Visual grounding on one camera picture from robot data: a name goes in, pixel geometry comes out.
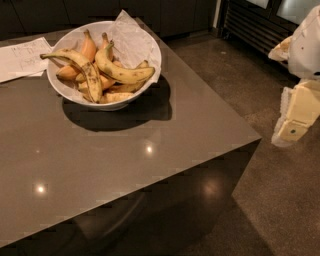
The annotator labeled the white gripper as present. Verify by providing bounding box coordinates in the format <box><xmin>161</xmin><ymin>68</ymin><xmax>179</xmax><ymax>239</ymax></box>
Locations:
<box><xmin>268</xmin><ymin>5</ymin><xmax>320</xmax><ymax>147</ymax></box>

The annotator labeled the spotted yellow banana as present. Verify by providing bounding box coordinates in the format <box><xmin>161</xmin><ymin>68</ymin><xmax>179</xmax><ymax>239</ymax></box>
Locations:
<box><xmin>95</xmin><ymin>41</ymin><xmax>155</xmax><ymax>84</ymax></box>

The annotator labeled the banana under right banana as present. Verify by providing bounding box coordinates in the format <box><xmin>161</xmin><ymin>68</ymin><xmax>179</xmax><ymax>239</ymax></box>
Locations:
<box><xmin>107</xmin><ymin>59</ymin><xmax>150</xmax><ymax>94</ymax></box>

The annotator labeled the banana bottom of bowl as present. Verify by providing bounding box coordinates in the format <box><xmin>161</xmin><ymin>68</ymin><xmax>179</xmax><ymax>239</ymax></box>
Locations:
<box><xmin>100</xmin><ymin>92</ymin><xmax>133</xmax><ymax>104</ymax></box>

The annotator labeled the long spotted banana left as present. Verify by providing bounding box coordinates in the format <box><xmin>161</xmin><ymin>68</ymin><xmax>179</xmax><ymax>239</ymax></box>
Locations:
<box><xmin>40</xmin><ymin>48</ymin><xmax>102</xmax><ymax>103</ymax></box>

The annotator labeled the orange banana back left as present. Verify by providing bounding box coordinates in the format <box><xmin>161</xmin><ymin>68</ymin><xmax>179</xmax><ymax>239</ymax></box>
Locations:
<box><xmin>81</xmin><ymin>30</ymin><xmax>96</xmax><ymax>62</ymax></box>

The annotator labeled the orange banana left low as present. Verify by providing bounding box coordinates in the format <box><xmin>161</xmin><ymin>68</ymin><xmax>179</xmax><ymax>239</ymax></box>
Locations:
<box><xmin>56</xmin><ymin>65</ymin><xmax>80</xmax><ymax>81</ymax></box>

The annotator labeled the white ceramic bowl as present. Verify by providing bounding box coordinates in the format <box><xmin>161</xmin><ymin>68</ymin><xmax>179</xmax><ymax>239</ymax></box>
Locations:
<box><xmin>47</xmin><ymin>21</ymin><xmax>152</xmax><ymax>111</ymax></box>

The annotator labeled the white paper napkin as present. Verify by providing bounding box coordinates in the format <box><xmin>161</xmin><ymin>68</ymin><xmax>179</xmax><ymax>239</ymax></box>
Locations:
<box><xmin>108</xmin><ymin>10</ymin><xmax>162</xmax><ymax>83</ymax></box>

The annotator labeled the white printed paper sheet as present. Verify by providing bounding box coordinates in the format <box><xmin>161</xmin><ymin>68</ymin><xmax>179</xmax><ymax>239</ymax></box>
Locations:
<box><xmin>0</xmin><ymin>37</ymin><xmax>52</xmax><ymax>83</ymax></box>

